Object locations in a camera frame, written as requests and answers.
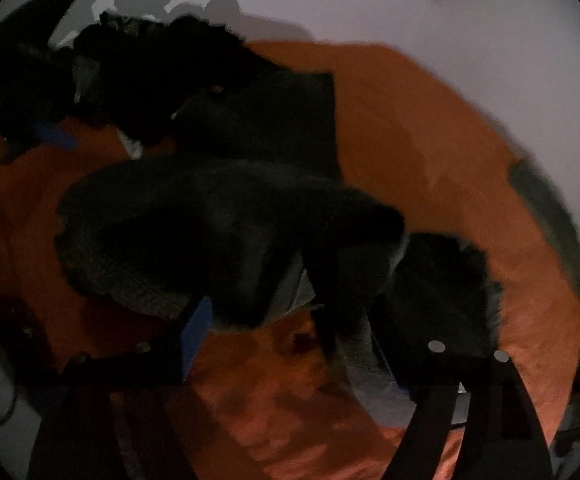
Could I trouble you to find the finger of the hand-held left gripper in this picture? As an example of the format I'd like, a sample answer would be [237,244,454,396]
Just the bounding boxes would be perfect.
[0,125,79,162]

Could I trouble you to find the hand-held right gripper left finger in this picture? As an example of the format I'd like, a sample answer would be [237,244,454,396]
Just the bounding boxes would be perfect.
[27,296,214,480]

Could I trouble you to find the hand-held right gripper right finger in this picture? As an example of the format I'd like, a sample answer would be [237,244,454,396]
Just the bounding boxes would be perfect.
[370,300,553,480]

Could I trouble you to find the dark grey jeans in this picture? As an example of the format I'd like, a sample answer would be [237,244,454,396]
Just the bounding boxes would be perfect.
[54,152,503,428]

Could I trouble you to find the dark green cloth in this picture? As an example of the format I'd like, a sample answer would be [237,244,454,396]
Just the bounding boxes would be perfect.
[507,159,580,296]

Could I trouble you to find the black flat object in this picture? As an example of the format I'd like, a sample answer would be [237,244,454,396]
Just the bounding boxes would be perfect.
[0,0,78,48]

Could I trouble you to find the folded dark garment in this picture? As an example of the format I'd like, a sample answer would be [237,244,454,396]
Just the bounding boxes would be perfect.
[172,69,343,178]

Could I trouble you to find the orange fuzzy blanket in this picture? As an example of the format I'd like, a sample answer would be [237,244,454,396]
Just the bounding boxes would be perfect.
[0,40,580,480]

